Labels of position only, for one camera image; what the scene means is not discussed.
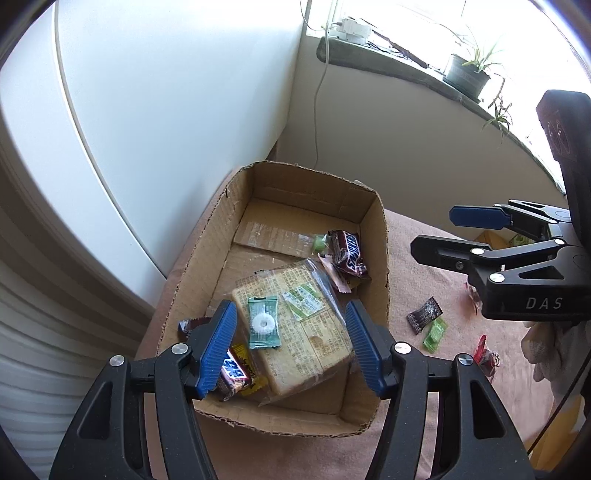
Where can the green vitamin C candy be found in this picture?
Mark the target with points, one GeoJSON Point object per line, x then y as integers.
{"type": "Point", "coordinates": [435, 335]}

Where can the cracker pack in clear bag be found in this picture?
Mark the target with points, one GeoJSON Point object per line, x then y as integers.
{"type": "Point", "coordinates": [314, 345]}

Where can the black candy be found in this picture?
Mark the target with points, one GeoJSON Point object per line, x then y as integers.
{"type": "Point", "coordinates": [424, 316]}

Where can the brown Snickers bar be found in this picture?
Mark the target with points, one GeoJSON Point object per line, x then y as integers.
{"type": "Point", "coordinates": [347, 254]}

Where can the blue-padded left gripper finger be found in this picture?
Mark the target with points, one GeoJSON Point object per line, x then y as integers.
{"type": "Point", "coordinates": [106, 438]}
{"type": "Point", "coordinates": [476, 438]}
{"type": "Point", "coordinates": [515, 215]}

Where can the green mint ring candy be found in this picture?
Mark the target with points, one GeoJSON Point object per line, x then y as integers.
{"type": "Point", "coordinates": [264, 323]}

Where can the pink table cloth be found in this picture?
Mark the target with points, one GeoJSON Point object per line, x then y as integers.
{"type": "Point", "coordinates": [241, 453]}

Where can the black tracker mount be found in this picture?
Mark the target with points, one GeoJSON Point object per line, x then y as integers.
{"type": "Point", "coordinates": [565, 119]}

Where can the red date snack pack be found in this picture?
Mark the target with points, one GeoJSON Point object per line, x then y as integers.
{"type": "Point", "coordinates": [474, 298]}
{"type": "Point", "coordinates": [488, 360]}

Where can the brown cardboard box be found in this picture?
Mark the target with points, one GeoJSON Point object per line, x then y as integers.
{"type": "Point", "coordinates": [254, 248]}

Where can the potted plant dark pot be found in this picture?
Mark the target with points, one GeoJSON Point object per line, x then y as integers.
{"type": "Point", "coordinates": [470, 63]}

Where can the white power strip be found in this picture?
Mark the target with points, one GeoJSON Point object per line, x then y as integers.
{"type": "Point", "coordinates": [351, 31]}

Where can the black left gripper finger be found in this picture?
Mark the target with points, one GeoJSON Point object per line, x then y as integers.
{"type": "Point", "coordinates": [449, 254]}

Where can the purple-wrapped chocolate bar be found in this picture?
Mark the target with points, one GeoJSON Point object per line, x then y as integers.
{"type": "Point", "coordinates": [232, 378]}

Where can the small green candy in box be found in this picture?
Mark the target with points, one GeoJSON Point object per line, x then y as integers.
{"type": "Point", "coordinates": [320, 244]}

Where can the pink candy wrapper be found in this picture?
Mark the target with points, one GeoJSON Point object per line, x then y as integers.
{"type": "Point", "coordinates": [334, 275]}

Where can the white gloved hand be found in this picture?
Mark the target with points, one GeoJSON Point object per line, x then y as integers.
{"type": "Point", "coordinates": [557, 352]}

